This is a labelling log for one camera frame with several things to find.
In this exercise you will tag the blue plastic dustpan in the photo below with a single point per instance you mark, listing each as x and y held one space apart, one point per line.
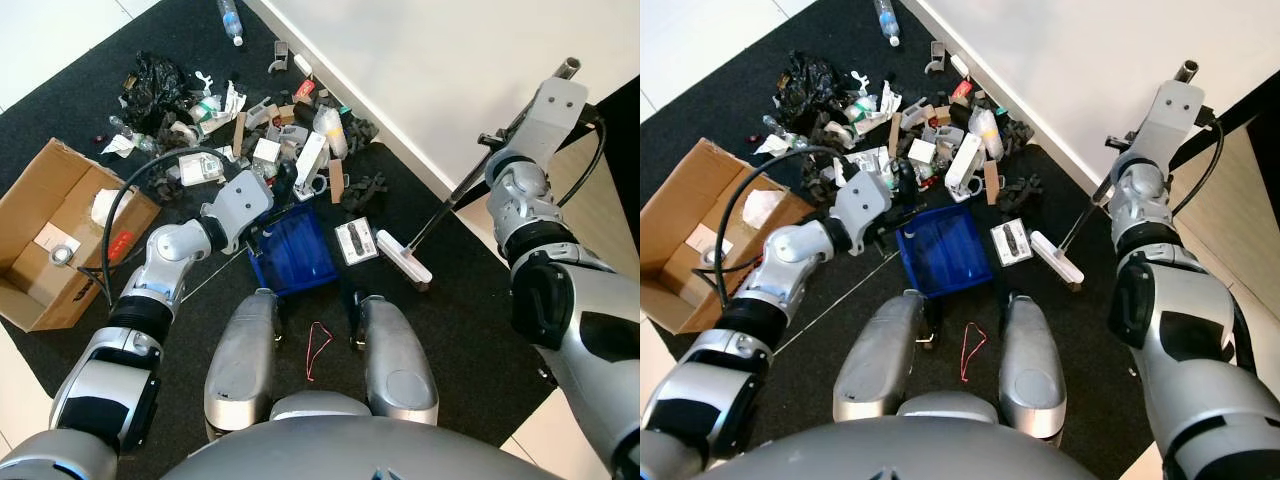
295 255
945 255

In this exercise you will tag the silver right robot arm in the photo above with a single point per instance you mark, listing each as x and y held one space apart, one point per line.
1200 340
580 330

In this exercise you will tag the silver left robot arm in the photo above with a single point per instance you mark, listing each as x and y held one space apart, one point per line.
790 250
170 250

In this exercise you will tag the black floor mat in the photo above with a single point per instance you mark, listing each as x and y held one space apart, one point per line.
1085 340
460 340

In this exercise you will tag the long white and brown carton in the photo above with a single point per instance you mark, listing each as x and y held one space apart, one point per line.
312 165
965 168

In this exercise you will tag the white plastic bottle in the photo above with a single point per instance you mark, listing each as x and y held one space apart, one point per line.
985 130
330 128

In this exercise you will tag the black track piece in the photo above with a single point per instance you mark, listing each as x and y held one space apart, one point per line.
365 192
363 132
1020 192
1017 133

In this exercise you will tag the small red box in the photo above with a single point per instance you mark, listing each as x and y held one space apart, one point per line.
962 91
306 91

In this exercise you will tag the clear plastic blister package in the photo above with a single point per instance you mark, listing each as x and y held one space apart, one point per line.
356 243
1011 243

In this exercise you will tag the small white block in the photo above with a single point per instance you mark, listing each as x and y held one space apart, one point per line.
960 66
302 66

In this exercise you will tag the grey plastic clip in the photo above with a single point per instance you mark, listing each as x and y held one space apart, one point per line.
936 60
279 60

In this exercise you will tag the black plastic bag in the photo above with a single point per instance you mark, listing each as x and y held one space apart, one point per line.
815 85
155 85

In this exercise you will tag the white paper scrap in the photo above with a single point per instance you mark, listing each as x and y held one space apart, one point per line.
772 146
118 146

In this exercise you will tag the small crushed plastic bottle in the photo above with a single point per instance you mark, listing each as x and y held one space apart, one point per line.
122 125
780 125

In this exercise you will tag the clear plastic water bottle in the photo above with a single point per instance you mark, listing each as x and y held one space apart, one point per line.
887 22
230 22

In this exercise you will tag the silver robot left leg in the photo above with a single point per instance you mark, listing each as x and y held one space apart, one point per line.
880 360
240 360

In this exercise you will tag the silver robot leg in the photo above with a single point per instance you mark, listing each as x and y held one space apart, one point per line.
880 360
240 360
400 360
1035 365

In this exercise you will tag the open cardboard box red label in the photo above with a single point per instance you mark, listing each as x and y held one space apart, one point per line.
35 195
672 205

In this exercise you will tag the white paper card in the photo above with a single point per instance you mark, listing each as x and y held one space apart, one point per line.
50 236
703 238

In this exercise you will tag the grey tape roll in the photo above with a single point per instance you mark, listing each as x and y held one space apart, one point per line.
705 260
53 258

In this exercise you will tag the silver robot right leg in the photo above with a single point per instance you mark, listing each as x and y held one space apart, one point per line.
1035 365
400 360

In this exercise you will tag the silver robot torso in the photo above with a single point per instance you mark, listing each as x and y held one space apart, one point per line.
350 455
900 460

